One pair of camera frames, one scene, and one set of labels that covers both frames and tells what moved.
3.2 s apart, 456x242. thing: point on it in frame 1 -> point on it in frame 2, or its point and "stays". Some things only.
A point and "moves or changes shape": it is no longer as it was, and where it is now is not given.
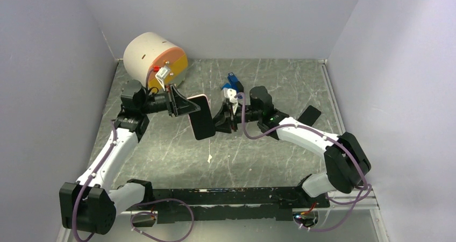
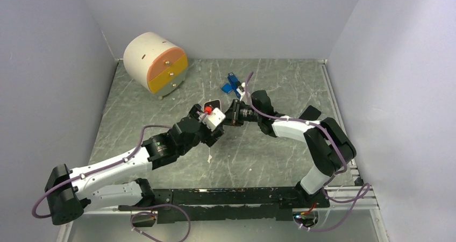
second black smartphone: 310,115 stays
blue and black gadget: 235,83 stays
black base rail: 265,203 stays
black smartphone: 202,120 moves or changes shape
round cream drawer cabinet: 145,52 stays
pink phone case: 204,116 -> 211,100
